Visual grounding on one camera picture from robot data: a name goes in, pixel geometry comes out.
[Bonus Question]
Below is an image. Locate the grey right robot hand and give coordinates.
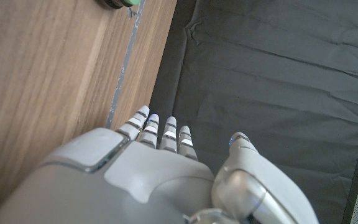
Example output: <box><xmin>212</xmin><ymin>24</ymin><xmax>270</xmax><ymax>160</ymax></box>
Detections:
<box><xmin>0</xmin><ymin>105</ymin><xmax>319</xmax><ymax>224</ymax></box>

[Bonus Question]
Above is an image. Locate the green button with black base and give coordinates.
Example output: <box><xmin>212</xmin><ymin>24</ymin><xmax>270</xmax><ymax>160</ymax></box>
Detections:
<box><xmin>96</xmin><ymin>0</ymin><xmax>142</xmax><ymax>9</ymax></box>

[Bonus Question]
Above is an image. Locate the grey tape outline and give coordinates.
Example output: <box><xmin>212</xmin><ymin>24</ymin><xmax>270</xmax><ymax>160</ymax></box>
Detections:
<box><xmin>105</xmin><ymin>0</ymin><xmax>146</xmax><ymax>129</ymax></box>

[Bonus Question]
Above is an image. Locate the black backdrop cloth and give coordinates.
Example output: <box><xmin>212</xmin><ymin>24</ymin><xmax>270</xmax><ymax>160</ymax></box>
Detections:
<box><xmin>149</xmin><ymin>0</ymin><xmax>358</xmax><ymax>224</ymax></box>

